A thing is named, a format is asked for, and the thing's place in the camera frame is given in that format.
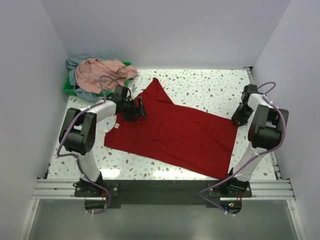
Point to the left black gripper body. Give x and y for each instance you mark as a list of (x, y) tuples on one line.
[(129, 106)]

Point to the aluminium frame rail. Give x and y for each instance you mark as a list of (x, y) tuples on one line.
[(267, 185)]

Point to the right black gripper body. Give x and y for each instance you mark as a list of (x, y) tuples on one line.
[(243, 112)]

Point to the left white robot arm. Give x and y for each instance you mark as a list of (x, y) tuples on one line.
[(78, 132)]

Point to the light blue t shirt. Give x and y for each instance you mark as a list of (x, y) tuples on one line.
[(71, 64)]

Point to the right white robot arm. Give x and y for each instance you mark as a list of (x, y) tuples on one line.
[(266, 134)]

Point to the red t shirt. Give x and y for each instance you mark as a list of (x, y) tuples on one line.
[(178, 135)]

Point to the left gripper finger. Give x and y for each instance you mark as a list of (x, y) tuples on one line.
[(140, 109), (129, 116)]

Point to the green plastic bin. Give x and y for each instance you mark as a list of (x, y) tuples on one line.
[(67, 88)]

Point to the pink t shirt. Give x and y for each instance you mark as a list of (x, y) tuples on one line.
[(94, 75)]

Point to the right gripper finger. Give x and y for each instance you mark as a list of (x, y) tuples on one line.
[(242, 122), (235, 121)]

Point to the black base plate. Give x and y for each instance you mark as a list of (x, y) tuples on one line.
[(113, 194)]

